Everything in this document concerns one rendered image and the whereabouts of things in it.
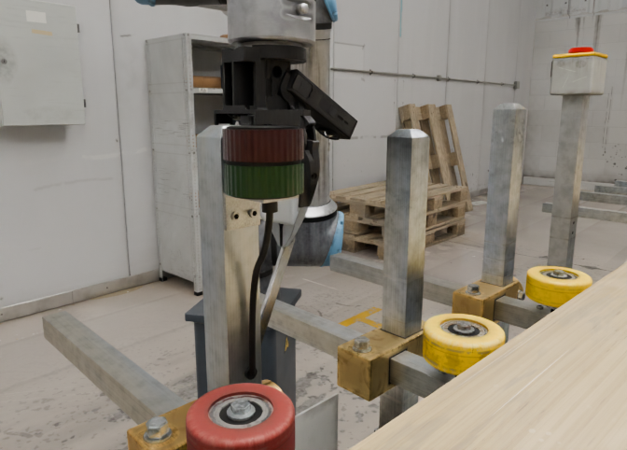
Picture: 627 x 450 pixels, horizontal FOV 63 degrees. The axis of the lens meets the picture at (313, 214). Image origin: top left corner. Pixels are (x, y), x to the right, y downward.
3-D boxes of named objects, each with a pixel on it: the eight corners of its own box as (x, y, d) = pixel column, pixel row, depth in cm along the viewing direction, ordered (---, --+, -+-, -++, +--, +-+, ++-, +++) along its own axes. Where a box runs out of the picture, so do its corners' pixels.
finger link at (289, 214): (250, 253, 55) (248, 166, 53) (291, 244, 59) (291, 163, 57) (269, 259, 53) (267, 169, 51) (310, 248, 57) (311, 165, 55)
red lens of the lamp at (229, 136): (206, 158, 38) (205, 128, 38) (269, 153, 43) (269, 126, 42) (257, 164, 34) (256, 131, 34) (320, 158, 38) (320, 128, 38)
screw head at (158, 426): (139, 434, 41) (137, 421, 41) (162, 424, 42) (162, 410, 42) (151, 446, 39) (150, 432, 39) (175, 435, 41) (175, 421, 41)
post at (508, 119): (473, 401, 85) (493, 103, 75) (483, 393, 87) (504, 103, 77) (493, 410, 82) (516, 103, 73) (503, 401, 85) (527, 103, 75)
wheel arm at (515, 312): (328, 274, 99) (328, 253, 98) (341, 271, 102) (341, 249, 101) (563, 347, 69) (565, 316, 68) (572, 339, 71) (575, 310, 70)
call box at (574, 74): (548, 99, 93) (552, 54, 91) (563, 99, 98) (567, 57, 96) (590, 98, 88) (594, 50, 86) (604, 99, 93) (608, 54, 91)
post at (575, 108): (536, 329, 101) (558, 94, 93) (547, 322, 105) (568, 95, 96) (560, 336, 98) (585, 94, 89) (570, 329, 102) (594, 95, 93)
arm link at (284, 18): (276, 13, 59) (338, 1, 52) (276, 58, 60) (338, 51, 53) (209, 1, 53) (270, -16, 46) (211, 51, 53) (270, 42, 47)
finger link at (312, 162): (278, 203, 57) (277, 124, 55) (290, 202, 58) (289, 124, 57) (307, 209, 54) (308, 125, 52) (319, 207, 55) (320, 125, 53)
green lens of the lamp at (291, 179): (208, 191, 39) (207, 162, 38) (270, 183, 43) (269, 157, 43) (257, 201, 35) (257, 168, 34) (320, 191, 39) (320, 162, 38)
